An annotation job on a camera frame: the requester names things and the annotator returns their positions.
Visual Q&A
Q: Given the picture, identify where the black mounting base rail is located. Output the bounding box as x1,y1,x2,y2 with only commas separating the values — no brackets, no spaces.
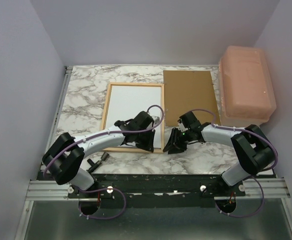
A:
68,173,246,209

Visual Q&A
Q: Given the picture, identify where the purple cable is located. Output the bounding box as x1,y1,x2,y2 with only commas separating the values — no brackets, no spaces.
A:
187,108,279,219
42,104,128,220

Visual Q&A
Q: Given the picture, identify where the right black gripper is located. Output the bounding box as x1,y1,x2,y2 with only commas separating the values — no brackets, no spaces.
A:
164,127,193,155

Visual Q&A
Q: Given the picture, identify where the black T-handle tool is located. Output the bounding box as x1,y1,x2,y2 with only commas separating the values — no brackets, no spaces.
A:
87,152,110,174

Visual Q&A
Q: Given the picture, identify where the translucent pink plastic box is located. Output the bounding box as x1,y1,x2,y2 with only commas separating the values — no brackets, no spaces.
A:
218,46,277,127

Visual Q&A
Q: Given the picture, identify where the aluminium extrusion rail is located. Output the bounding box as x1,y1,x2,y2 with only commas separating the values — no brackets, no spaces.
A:
25,179,74,201

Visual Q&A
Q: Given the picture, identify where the brown cardboard backing board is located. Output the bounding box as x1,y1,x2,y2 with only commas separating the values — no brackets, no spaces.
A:
163,70,221,127

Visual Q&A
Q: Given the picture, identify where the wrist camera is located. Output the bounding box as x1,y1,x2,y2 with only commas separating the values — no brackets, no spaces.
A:
151,115,160,126
177,119,188,132

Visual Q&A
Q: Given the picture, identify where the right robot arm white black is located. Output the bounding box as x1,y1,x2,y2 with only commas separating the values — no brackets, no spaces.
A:
163,111,278,196

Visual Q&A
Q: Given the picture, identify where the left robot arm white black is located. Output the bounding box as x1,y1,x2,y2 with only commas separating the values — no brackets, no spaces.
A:
42,111,161,198

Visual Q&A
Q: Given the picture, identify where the white photo paper sheet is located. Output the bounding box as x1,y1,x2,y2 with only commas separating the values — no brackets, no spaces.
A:
104,85,163,149

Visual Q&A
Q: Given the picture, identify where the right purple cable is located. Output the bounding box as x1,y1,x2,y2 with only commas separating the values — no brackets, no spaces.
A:
187,108,279,219

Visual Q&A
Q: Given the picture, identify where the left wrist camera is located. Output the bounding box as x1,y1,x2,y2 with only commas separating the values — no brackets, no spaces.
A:
151,115,160,126

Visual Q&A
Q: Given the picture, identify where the light wooden picture frame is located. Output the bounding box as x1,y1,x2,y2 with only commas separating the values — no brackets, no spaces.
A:
100,82,166,153

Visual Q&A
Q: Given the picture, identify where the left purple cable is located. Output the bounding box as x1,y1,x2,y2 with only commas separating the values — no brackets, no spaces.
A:
42,104,128,220

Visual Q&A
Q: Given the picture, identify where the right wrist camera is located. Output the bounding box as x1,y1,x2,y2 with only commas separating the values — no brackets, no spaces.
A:
177,119,188,132

